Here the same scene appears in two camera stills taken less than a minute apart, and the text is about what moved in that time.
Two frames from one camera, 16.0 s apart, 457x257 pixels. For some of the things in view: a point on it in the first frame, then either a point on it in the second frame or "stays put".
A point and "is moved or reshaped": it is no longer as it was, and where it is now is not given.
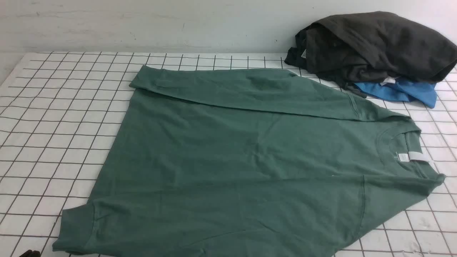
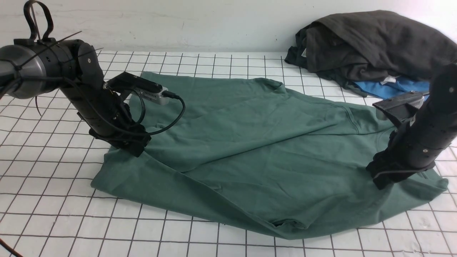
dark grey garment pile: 344,47 stays put
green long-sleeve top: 235,162 is moved or reshaped
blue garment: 403,90 stays put
